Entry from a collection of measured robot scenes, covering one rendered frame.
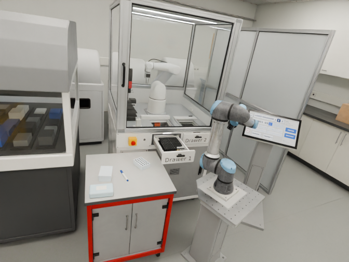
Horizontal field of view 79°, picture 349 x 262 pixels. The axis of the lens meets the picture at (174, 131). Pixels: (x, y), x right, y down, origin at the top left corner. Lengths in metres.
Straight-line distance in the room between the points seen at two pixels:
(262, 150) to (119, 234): 1.60
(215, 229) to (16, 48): 1.77
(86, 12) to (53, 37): 3.31
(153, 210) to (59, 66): 1.16
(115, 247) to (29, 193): 0.77
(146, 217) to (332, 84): 4.18
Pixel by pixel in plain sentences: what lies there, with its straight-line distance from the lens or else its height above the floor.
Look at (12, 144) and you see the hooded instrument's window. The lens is 1.74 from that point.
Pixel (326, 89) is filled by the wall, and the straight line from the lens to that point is 5.00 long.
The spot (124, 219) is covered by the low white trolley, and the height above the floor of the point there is 0.53.
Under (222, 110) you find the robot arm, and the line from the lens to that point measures 1.47.
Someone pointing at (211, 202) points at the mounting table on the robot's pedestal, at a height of 0.76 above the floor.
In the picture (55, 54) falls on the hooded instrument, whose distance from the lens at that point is 1.52.
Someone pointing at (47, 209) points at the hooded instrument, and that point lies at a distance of 2.12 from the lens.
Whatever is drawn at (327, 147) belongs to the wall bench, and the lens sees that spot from 4.22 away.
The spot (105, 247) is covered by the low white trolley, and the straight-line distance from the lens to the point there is 1.88.
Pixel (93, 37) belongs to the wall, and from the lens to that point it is 4.86.
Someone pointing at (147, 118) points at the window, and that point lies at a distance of 1.92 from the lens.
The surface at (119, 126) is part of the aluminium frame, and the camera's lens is 1.90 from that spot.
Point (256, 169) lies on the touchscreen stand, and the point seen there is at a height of 0.58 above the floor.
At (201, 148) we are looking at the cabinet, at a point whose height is 0.74.
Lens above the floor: 1.77
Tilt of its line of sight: 23 degrees down
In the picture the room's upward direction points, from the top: 8 degrees clockwise
